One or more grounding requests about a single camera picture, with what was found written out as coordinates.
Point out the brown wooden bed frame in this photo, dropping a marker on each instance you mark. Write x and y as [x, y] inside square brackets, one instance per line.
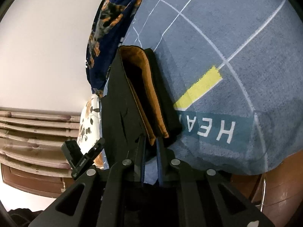
[283, 197]

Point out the white floral pillow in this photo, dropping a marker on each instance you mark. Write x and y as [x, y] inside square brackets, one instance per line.
[90, 120]

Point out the beige pleated curtain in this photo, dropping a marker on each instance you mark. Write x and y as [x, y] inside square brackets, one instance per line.
[31, 140]

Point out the black pants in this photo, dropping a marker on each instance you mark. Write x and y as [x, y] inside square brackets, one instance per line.
[136, 105]

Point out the navy floral blanket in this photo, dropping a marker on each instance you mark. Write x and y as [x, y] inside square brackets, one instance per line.
[109, 28]

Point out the blue grid bedsheet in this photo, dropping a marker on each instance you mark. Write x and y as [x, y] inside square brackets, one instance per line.
[233, 70]

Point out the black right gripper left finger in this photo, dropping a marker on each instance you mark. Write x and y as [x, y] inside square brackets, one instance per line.
[94, 199]

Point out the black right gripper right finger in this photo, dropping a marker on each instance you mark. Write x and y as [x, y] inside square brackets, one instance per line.
[189, 197]

